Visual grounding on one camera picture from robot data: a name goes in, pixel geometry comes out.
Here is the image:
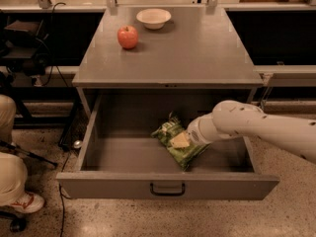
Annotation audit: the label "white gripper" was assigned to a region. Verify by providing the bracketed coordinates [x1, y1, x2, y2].
[170, 114, 220, 148]

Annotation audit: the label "green jalapeno chip bag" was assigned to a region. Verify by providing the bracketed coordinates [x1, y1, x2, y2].
[151, 113, 206, 171]

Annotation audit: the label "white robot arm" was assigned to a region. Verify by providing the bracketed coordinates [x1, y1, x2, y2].
[171, 101, 316, 163]

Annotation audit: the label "grey open drawer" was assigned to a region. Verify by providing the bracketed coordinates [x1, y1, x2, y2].
[57, 93, 279, 200]

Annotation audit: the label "grey metal cabinet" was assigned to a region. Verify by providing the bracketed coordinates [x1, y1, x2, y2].
[73, 6, 263, 114]

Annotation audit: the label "red apple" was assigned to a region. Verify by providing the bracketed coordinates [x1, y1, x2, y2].
[117, 26, 138, 49]

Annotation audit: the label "white paper bowl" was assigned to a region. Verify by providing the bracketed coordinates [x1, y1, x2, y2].
[136, 8, 171, 30]

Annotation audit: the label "white red sneaker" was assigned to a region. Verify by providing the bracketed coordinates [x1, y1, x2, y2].
[10, 192, 45, 214]

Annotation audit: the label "person's beige trouser legs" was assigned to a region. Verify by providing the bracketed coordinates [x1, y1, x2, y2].
[0, 95, 28, 208]

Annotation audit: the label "black tripod leg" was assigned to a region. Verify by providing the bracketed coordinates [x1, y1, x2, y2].
[0, 140, 58, 168]

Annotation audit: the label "black office chair base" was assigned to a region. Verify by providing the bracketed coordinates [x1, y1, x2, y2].
[0, 211, 27, 232]

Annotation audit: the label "black equipment on shelf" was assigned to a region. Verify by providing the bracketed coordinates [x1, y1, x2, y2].
[0, 16, 49, 77]

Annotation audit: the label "black drawer handle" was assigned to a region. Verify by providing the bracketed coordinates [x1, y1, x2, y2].
[149, 183, 186, 197]

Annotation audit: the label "black floor cable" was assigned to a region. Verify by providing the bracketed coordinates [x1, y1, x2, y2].
[57, 150, 73, 237]

